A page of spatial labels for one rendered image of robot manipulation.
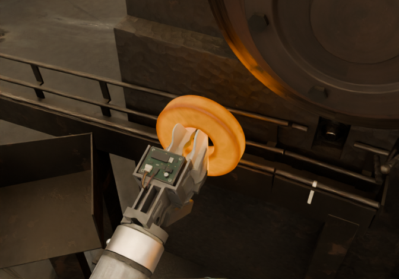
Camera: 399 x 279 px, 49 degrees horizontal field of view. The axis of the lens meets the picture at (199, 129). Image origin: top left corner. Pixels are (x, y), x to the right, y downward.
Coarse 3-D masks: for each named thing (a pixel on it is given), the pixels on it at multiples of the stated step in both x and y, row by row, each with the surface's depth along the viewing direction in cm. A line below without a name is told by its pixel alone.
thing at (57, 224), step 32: (0, 160) 90; (32, 160) 92; (64, 160) 94; (96, 160) 91; (0, 192) 95; (32, 192) 94; (64, 192) 94; (96, 192) 84; (0, 224) 89; (32, 224) 89; (64, 224) 88; (96, 224) 78; (0, 256) 84; (32, 256) 84; (64, 256) 97
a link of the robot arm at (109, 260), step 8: (104, 256) 59; (112, 256) 58; (120, 256) 58; (104, 264) 58; (112, 264) 57; (120, 264) 57; (128, 264) 57; (136, 264) 58; (96, 272) 58; (104, 272) 57; (112, 272) 57; (120, 272) 57; (128, 272) 57; (136, 272) 58; (144, 272) 58
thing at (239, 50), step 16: (208, 0) 64; (224, 16) 65; (224, 32) 67; (240, 48) 68; (256, 64) 69; (272, 80) 69; (288, 96) 70; (320, 112) 69; (336, 112) 68; (384, 128) 66
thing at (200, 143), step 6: (198, 132) 67; (198, 138) 68; (204, 138) 71; (198, 144) 68; (204, 144) 70; (192, 150) 68; (198, 150) 69; (204, 150) 70; (186, 156) 70; (192, 156) 67; (198, 156) 70; (192, 162) 68; (198, 162) 69; (192, 168) 68
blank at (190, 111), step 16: (192, 96) 71; (176, 112) 71; (192, 112) 69; (208, 112) 68; (224, 112) 69; (160, 128) 75; (208, 128) 70; (224, 128) 68; (240, 128) 71; (192, 144) 77; (224, 144) 71; (240, 144) 71; (208, 160) 75; (224, 160) 73
